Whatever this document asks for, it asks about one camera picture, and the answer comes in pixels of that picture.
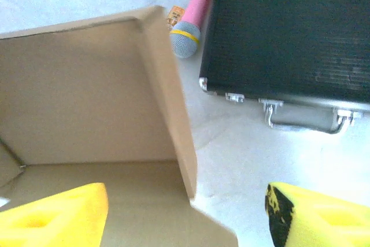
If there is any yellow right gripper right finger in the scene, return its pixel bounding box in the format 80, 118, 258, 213
265, 182, 370, 247

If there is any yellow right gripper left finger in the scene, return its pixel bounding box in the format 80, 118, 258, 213
0, 182, 109, 247

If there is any brown cardboard box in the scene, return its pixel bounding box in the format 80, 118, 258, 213
0, 5, 239, 247

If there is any black case with metal trim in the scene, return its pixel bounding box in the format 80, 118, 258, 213
198, 0, 370, 135

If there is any small orange snack packet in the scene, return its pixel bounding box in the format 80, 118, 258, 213
166, 5, 186, 32

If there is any pink microphone with grey head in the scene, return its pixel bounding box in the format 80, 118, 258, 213
169, 0, 218, 58

